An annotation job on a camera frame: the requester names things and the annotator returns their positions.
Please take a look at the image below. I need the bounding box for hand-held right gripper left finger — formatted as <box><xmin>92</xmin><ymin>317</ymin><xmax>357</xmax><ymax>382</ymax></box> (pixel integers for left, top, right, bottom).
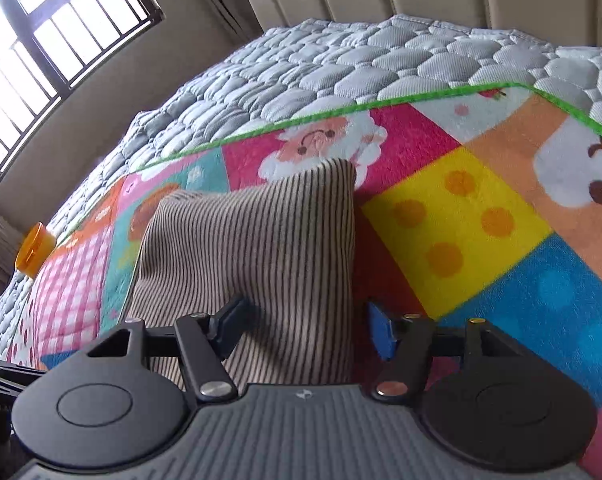
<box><xmin>83</xmin><ymin>294</ymin><xmax>252</xmax><ymax>402</ymax></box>

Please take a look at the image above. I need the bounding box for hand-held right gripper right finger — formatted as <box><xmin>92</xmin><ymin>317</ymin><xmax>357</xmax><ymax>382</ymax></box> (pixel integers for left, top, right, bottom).
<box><xmin>365</xmin><ymin>301</ymin><xmax>524</xmax><ymax>402</ymax></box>

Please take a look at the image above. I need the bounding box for brown striped sweater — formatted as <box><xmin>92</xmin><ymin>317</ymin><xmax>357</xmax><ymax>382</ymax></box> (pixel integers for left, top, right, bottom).
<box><xmin>126</xmin><ymin>157</ymin><xmax>358</xmax><ymax>397</ymax></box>

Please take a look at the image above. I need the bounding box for orange plastic container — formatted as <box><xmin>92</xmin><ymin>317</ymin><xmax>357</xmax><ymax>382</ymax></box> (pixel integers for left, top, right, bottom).
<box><xmin>15</xmin><ymin>222</ymin><xmax>57</xmax><ymax>277</ymax></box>

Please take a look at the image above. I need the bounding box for colourful printed play mat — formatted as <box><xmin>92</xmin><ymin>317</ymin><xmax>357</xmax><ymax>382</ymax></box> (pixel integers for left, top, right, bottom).
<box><xmin>11</xmin><ymin>82</ymin><xmax>602</xmax><ymax>480</ymax></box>

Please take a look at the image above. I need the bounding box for grey quilted bedspread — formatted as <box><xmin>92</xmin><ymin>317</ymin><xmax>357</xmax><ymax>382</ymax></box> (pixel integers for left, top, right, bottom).
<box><xmin>0</xmin><ymin>15</ymin><xmax>602</xmax><ymax>361</ymax></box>

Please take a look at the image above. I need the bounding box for black barred window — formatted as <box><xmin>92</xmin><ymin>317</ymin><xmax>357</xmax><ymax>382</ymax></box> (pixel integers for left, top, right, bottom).
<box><xmin>0</xmin><ymin>0</ymin><xmax>164</xmax><ymax>187</ymax></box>

